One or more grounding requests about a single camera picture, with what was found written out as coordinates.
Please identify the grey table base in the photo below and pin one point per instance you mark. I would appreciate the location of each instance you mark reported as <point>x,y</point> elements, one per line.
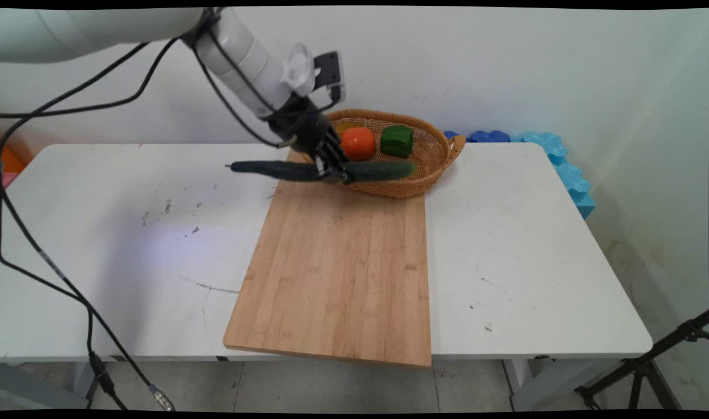
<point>34,390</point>

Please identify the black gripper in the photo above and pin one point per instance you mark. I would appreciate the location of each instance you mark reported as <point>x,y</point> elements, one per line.
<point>302,125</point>

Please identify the wooden cutting board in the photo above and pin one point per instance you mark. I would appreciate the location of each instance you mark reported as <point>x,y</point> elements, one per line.
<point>337,267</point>

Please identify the black tripod stand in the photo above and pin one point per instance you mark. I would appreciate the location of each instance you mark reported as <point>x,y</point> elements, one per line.
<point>639,366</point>

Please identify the woven wicker basket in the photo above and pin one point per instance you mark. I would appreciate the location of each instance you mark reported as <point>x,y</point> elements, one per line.
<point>412,180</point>

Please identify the pink object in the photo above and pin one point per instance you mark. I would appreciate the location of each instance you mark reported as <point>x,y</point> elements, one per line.
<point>5,179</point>

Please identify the red tomato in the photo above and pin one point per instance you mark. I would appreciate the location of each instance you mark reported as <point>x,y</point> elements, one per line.
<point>359,144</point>

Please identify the white table leg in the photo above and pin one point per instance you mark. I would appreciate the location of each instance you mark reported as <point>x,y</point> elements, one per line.
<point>520,381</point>

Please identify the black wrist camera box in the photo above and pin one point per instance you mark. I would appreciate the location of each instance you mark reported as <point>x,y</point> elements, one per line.
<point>330,73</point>

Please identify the orange object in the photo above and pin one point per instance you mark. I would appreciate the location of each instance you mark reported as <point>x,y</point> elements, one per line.
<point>12,160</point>

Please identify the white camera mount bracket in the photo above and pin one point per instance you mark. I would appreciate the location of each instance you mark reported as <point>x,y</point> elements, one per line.
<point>299,68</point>

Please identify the green bell pepper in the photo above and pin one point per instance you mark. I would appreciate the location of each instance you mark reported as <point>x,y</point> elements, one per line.
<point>397,141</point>

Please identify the light blue foam piece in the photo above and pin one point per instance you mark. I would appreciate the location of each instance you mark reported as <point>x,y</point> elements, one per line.
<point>569,174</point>

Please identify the dark blue foam piece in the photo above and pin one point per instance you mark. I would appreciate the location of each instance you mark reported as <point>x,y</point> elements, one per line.
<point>488,137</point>

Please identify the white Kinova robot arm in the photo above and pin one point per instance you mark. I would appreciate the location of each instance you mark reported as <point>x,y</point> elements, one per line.
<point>156,29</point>

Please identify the dark green cucumber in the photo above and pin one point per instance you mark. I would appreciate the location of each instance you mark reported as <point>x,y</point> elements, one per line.
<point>273,170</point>

